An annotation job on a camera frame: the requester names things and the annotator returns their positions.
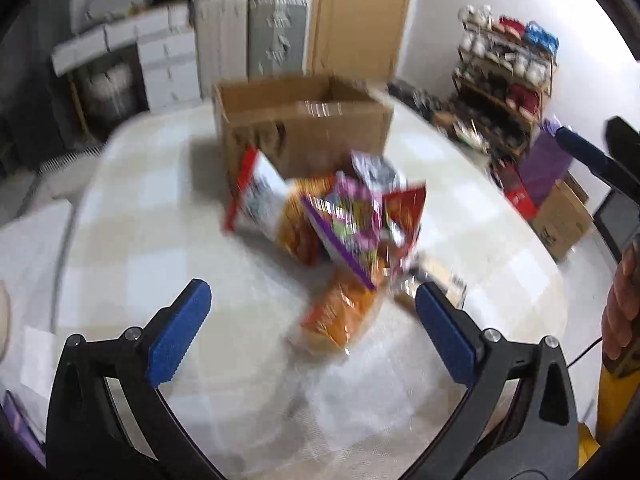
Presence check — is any red gift bag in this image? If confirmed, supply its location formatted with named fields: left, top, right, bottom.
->
left=499, top=164, right=539, bottom=222

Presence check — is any small cardboard box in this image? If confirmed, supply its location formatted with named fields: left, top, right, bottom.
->
left=529, top=180, right=596, bottom=262

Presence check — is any white drawer cabinet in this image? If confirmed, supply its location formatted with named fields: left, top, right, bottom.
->
left=51, top=2, right=198, bottom=112

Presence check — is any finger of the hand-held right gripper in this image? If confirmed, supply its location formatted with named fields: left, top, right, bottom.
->
left=606, top=116, right=640, bottom=171
left=556, top=127, right=640, bottom=201

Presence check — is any purple snack bag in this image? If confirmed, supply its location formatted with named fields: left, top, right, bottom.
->
left=350, top=150, right=407, bottom=196
left=300, top=172, right=401, bottom=292

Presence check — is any person's right hand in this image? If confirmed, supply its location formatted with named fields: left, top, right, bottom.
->
left=602, top=242, right=640, bottom=362

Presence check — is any orange snack bag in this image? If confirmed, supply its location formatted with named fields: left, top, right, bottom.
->
left=277, top=177, right=333, bottom=267
left=299, top=265, right=387, bottom=357

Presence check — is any small silver snack packet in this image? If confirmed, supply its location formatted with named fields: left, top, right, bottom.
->
left=395, top=254, right=469, bottom=311

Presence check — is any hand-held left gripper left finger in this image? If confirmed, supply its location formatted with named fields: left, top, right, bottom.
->
left=45, top=277, right=227, bottom=480

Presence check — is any wooden shoe rack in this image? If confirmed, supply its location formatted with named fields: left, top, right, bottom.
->
left=451, top=5, right=559, bottom=161

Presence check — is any brown cardboard box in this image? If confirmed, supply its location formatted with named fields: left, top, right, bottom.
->
left=214, top=75, right=394, bottom=183

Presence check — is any red and white snack bag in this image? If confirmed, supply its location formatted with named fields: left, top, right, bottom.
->
left=224, top=147, right=292, bottom=242

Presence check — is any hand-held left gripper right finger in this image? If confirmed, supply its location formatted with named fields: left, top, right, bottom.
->
left=400, top=281, right=582, bottom=480

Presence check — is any wooden door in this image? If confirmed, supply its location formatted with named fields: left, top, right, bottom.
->
left=306, top=0, right=417, bottom=82

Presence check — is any purple paper bag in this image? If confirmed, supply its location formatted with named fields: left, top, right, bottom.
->
left=519, top=120, right=575, bottom=207

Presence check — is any yellow object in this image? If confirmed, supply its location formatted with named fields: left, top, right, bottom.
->
left=579, top=367, right=633, bottom=468

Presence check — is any group of shoes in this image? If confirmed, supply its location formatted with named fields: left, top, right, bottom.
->
left=387, top=79, right=453, bottom=122

